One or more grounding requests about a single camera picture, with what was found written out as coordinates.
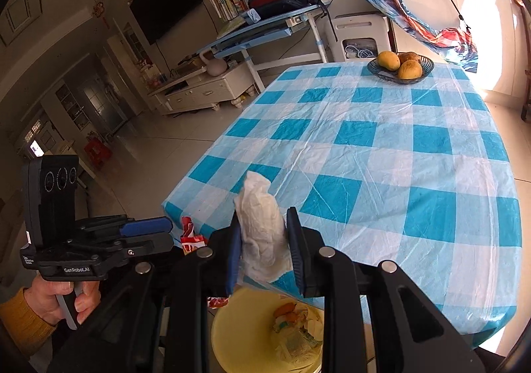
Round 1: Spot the red white snack bag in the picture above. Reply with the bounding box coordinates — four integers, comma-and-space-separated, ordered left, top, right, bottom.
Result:
180, 216, 208, 254

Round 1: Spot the orange peel piece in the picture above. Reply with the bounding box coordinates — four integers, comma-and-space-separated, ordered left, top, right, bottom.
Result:
273, 302, 296, 318

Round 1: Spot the clear plastic water bottle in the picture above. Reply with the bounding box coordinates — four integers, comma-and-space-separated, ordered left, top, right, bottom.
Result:
271, 329, 321, 365

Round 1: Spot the mustard sleeve left forearm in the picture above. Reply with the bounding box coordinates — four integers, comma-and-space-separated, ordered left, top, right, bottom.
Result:
1, 288, 56, 359

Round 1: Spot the yellow plastic trash basin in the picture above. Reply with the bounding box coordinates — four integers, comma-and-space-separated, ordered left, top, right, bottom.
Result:
211, 288, 321, 372

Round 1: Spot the person's left hand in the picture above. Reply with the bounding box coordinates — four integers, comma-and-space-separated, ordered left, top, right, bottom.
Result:
22, 272, 103, 327

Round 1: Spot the blue checkered tablecloth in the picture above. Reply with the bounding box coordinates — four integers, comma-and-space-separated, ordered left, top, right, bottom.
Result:
163, 62, 522, 344

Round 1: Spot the white tv cabinet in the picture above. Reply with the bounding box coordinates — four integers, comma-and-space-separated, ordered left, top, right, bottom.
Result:
148, 64, 256, 115

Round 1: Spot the pink kettlebell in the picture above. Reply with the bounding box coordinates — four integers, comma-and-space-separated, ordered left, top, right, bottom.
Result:
199, 49, 228, 77

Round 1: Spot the blue study desk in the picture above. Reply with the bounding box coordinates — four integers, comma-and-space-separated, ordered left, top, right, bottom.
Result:
198, 5, 328, 94

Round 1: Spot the colourful hanging kite bag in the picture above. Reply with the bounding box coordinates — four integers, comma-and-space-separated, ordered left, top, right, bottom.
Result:
366, 0, 479, 74

